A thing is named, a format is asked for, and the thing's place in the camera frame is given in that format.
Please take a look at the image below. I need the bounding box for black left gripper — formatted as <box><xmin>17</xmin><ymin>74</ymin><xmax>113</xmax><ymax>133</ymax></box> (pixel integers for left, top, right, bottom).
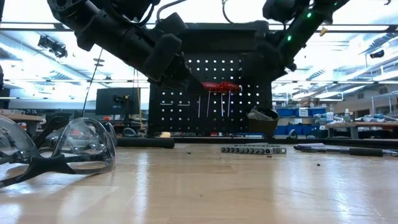
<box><xmin>136</xmin><ymin>33</ymin><xmax>208</xmax><ymax>97</ymax></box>

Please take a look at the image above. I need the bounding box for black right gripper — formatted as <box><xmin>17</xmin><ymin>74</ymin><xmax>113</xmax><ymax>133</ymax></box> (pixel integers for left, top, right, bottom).
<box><xmin>244</xmin><ymin>40</ymin><xmax>295</xmax><ymax>83</ymax></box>

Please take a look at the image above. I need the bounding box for black pegboard tool stand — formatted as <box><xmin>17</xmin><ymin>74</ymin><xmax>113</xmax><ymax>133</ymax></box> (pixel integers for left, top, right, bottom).
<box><xmin>147</xmin><ymin>21</ymin><xmax>274</xmax><ymax>138</ymax></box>

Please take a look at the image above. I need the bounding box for blue storage bin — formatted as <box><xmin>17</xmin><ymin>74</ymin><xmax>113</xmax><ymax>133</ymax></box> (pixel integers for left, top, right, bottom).
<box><xmin>276</xmin><ymin>108</ymin><xmax>297</xmax><ymax>118</ymax></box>
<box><xmin>285</xmin><ymin>124</ymin><xmax>315</xmax><ymax>136</ymax></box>
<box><xmin>309</xmin><ymin>107</ymin><xmax>327</xmax><ymax>117</ymax></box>

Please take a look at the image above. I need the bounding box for black plastic pegboard bin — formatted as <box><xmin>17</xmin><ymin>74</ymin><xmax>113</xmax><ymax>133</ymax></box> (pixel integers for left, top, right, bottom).
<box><xmin>247</xmin><ymin>107</ymin><xmax>280</xmax><ymax>138</ymax></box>

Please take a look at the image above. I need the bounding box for black computer monitor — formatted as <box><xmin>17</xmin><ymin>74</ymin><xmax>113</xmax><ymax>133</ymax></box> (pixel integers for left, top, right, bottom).
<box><xmin>95</xmin><ymin>87</ymin><xmax>141</xmax><ymax>116</ymax></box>

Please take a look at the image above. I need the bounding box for wooden workbench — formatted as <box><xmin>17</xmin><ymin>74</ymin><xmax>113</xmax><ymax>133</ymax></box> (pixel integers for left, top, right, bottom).
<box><xmin>325</xmin><ymin>121</ymin><xmax>398</xmax><ymax>140</ymax></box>
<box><xmin>0</xmin><ymin>112</ymin><xmax>44</xmax><ymax>135</ymax></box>

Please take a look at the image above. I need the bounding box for black ceiling mounted device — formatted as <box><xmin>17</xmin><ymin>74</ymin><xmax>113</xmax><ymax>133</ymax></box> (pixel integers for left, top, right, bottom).
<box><xmin>37</xmin><ymin>34</ymin><xmax>68</xmax><ymax>59</ymax></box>

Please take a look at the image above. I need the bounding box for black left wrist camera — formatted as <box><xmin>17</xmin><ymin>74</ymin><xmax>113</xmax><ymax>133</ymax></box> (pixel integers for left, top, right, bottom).
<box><xmin>154</xmin><ymin>12</ymin><xmax>190</xmax><ymax>42</ymax></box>

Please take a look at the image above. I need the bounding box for yellow hanging cable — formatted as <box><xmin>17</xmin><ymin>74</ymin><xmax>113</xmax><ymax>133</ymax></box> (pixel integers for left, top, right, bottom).
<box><xmin>136</xmin><ymin>70</ymin><xmax>143</xmax><ymax>131</ymax></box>

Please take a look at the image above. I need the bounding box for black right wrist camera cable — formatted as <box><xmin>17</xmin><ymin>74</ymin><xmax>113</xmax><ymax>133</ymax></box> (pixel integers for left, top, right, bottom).
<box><xmin>221</xmin><ymin>0</ymin><xmax>234</xmax><ymax>25</ymax></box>

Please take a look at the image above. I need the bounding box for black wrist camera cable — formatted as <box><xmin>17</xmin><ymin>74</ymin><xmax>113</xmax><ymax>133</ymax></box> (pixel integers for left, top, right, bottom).
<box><xmin>221</xmin><ymin>0</ymin><xmax>234</xmax><ymax>25</ymax></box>
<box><xmin>155</xmin><ymin>0</ymin><xmax>189</xmax><ymax>22</ymax></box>

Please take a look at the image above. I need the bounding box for black left wrist camera cable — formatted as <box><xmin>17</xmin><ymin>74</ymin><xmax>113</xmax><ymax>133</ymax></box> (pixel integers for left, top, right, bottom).
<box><xmin>155</xmin><ymin>0</ymin><xmax>189</xmax><ymax>22</ymax></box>

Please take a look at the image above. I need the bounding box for clear safety glasses black frame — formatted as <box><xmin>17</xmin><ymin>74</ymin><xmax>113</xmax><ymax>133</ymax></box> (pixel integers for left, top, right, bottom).
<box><xmin>101</xmin><ymin>121</ymin><xmax>118</xmax><ymax>149</ymax></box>
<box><xmin>0</xmin><ymin>114</ymin><xmax>116</xmax><ymax>189</ymax></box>

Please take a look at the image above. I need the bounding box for hanging black cable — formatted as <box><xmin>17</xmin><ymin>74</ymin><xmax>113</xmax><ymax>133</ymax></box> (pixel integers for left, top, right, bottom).
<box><xmin>81</xmin><ymin>48</ymin><xmax>104</xmax><ymax>118</ymax></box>

